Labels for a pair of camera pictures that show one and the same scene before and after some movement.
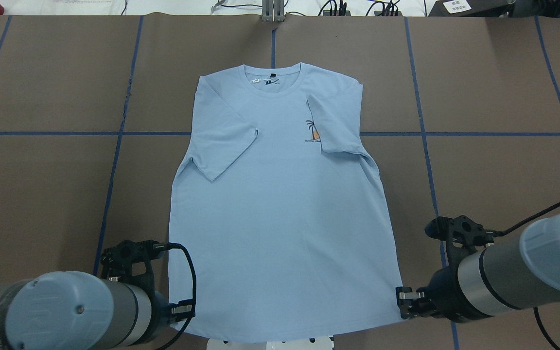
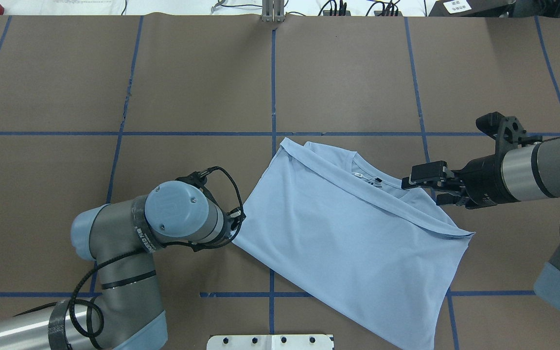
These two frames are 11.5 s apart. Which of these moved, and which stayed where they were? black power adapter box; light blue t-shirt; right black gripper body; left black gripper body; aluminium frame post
Moved: left black gripper body; light blue t-shirt; right black gripper body
Stayed: aluminium frame post; black power adapter box
